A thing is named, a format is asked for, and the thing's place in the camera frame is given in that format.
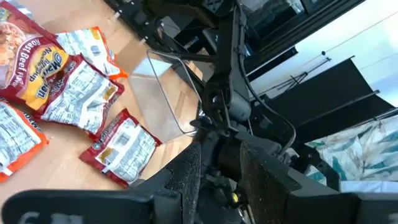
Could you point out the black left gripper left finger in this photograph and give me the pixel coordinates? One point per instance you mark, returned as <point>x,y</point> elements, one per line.
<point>93,208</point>

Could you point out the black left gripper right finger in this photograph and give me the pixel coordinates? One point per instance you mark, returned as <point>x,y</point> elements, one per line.
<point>311,208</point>

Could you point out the red Maruchan noodle pack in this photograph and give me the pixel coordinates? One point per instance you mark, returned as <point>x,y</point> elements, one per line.
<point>124,149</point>
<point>28,62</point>
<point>81,99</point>

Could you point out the orange Maruchan noodle pack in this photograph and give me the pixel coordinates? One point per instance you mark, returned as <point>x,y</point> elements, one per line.
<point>90,49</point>
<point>18,140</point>

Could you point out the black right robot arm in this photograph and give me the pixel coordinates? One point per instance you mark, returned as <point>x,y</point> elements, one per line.
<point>230,62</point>

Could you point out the leaf patterned cloth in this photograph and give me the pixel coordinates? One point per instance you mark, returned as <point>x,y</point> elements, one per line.
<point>357,149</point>

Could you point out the black backdrop panel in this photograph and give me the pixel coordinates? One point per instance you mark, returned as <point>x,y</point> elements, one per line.
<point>326,102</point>

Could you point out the clear plastic bin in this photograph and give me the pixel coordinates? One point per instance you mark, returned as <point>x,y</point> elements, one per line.
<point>155,105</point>

